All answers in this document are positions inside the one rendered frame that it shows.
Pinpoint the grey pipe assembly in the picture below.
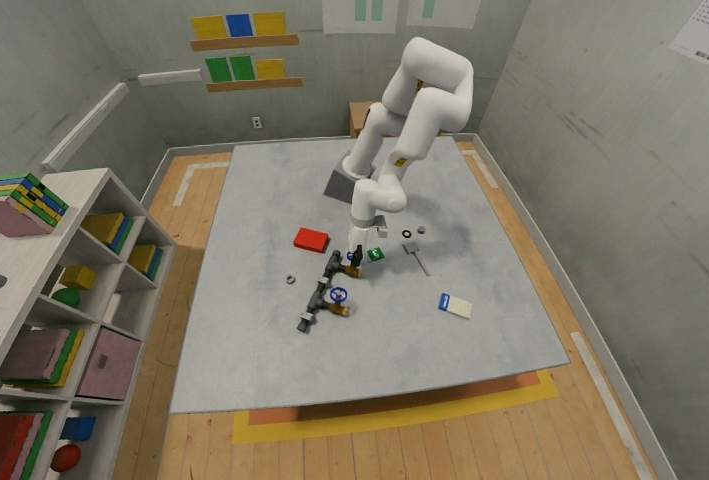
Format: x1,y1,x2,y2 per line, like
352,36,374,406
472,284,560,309
296,250,362,332

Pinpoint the red block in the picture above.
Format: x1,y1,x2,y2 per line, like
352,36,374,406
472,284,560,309
293,227,329,254

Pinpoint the green tag with silver chain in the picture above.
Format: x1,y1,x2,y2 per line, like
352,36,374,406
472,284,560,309
360,247,385,264

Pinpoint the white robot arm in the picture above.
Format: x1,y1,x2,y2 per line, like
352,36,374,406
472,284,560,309
342,37,473,238

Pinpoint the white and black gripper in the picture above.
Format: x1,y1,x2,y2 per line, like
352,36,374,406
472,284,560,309
349,220,370,267

